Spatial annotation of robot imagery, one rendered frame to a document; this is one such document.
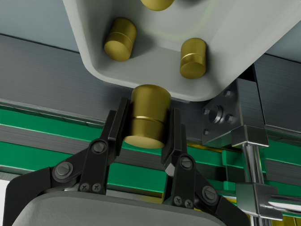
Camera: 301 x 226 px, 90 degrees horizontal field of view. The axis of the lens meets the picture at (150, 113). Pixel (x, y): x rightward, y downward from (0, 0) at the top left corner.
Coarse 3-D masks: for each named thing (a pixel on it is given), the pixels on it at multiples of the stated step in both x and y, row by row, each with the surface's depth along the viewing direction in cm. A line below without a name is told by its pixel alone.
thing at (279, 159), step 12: (276, 144) 19; (288, 144) 19; (264, 156) 18; (276, 156) 18; (288, 156) 18; (300, 156) 18; (276, 168) 18; (288, 168) 18; (300, 168) 18; (264, 180) 17; (276, 180) 17; (288, 180) 17; (300, 180) 17; (288, 192) 16; (300, 192) 16; (288, 216) 15; (300, 216) 15
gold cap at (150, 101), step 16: (144, 96) 12; (160, 96) 12; (128, 112) 12; (144, 112) 11; (160, 112) 11; (128, 128) 11; (144, 128) 10; (160, 128) 11; (144, 144) 12; (160, 144) 11
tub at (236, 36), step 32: (64, 0) 12; (96, 0) 15; (128, 0) 18; (192, 0) 17; (224, 0) 16; (256, 0) 13; (288, 0) 10; (96, 32) 17; (160, 32) 21; (192, 32) 20; (224, 32) 18; (256, 32) 13; (96, 64) 19; (128, 64) 21; (160, 64) 22; (224, 64) 17; (192, 96) 21
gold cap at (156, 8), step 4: (144, 0) 13; (148, 0) 13; (152, 0) 13; (156, 0) 13; (160, 0) 13; (164, 0) 13; (168, 0) 13; (172, 0) 13; (144, 4) 14; (148, 4) 14; (152, 4) 14; (156, 4) 13; (160, 4) 13; (164, 4) 13; (168, 4) 13; (148, 8) 14; (152, 8) 14; (156, 8) 14; (160, 8) 14; (164, 8) 14
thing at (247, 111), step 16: (240, 80) 19; (224, 96) 21; (240, 96) 18; (256, 96) 19; (208, 112) 25; (224, 112) 21; (240, 112) 17; (256, 112) 18; (208, 128) 24; (224, 128) 20; (208, 144) 24; (224, 144) 23
